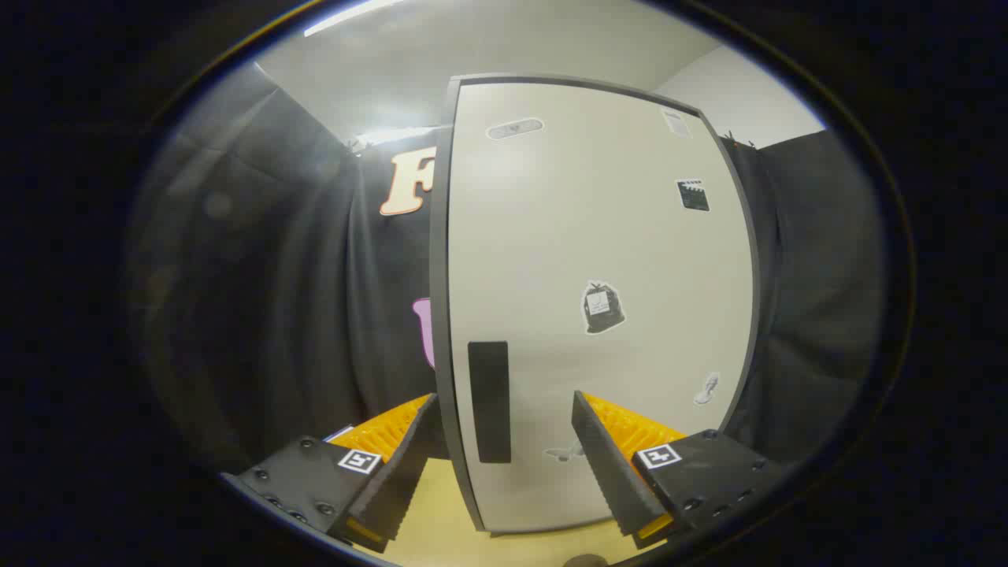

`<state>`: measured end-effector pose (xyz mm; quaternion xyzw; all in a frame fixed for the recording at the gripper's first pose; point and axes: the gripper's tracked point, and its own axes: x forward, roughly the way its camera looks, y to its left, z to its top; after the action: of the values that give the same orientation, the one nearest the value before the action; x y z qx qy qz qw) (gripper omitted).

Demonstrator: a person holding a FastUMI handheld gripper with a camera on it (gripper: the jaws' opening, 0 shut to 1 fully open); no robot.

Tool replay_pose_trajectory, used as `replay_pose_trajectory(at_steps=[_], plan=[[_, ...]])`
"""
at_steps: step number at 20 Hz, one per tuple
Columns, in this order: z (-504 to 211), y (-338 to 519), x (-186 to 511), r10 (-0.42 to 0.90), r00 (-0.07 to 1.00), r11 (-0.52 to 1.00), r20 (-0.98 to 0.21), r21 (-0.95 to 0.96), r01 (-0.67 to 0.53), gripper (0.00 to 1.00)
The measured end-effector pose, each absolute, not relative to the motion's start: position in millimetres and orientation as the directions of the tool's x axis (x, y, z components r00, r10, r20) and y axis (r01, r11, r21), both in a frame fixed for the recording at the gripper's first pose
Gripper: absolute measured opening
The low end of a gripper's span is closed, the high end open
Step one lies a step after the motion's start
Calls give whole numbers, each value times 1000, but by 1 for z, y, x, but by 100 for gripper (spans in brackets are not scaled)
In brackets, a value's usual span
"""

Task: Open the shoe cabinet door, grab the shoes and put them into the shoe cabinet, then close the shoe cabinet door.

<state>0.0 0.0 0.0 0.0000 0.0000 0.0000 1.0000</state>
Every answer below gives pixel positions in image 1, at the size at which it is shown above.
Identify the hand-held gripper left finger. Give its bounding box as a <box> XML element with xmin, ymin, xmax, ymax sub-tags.
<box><xmin>220</xmin><ymin>392</ymin><xmax>440</xmax><ymax>554</ymax></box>

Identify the ceiling light strip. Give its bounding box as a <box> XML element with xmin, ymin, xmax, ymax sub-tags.
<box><xmin>303</xmin><ymin>0</ymin><xmax>404</xmax><ymax>37</ymax></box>

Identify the black backdrop cloth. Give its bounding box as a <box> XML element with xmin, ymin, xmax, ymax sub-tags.
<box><xmin>126</xmin><ymin>63</ymin><xmax>883</xmax><ymax>489</ymax></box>

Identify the black door handle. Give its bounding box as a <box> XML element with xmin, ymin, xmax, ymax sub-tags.
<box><xmin>468</xmin><ymin>341</ymin><xmax>512</xmax><ymax>464</ymax></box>

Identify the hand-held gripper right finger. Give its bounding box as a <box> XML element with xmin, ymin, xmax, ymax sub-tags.
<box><xmin>572</xmin><ymin>389</ymin><xmax>785</xmax><ymax>550</ymax></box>

